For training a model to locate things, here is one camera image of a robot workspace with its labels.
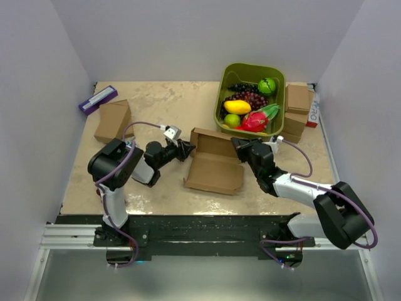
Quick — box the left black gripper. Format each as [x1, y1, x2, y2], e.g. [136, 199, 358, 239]
[156, 139, 195, 170]

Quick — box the brown cardboard paper box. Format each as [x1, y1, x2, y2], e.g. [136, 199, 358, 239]
[184, 128, 244, 196]

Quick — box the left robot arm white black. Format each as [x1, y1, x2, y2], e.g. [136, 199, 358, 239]
[88, 139, 195, 246]

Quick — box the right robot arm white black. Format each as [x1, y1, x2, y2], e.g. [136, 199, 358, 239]
[231, 136, 378, 250]

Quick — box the folded cardboard box lower right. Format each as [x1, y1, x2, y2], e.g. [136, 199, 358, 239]
[280, 112, 308, 144]

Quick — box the folded cardboard box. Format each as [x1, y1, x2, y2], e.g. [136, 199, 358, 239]
[285, 83, 310, 115]
[280, 112, 308, 144]
[94, 100, 132, 144]

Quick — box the folded cardboard box top right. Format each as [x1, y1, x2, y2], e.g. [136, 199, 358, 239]
[285, 83, 310, 115]

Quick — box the folded cardboard box left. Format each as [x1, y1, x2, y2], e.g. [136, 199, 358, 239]
[94, 100, 132, 144]

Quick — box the purple rectangular box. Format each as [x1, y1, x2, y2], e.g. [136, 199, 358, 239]
[78, 85, 118, 116]

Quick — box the green lime toy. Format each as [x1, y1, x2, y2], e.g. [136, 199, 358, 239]
[224, 114, 241, 129]

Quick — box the pink dragon fruit toy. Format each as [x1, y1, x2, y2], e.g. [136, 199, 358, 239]
[237, 103, 281, 132]

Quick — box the yellow mango toy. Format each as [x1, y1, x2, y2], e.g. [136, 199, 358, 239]
[224, 100, 252, 115]

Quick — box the red grape bunch in basket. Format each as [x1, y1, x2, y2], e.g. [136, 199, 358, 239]
[224, 92, 269, 110]

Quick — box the dark purple grape bunch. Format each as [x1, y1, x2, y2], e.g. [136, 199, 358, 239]
[227, 83, 259, 93]

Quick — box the green round melon toy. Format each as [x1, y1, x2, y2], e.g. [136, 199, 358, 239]
[258, 78, 276, 96]

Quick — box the green plastic basket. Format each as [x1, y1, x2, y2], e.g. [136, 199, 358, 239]
[214, 63, 286, 141]

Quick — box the white red carton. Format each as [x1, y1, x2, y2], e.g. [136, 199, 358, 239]
[306, 91, 320, 128]

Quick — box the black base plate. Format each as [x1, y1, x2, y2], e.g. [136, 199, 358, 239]
[56, 213, 299, 263]

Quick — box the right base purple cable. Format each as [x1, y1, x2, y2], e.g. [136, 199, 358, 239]
[259, 238, 316, 270]

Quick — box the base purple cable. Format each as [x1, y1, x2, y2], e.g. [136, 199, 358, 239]
[259, 238, 316, 270]
[107, 228, 140, 269]

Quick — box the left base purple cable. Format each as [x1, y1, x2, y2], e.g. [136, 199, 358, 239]
[107, 228, 140, 269]

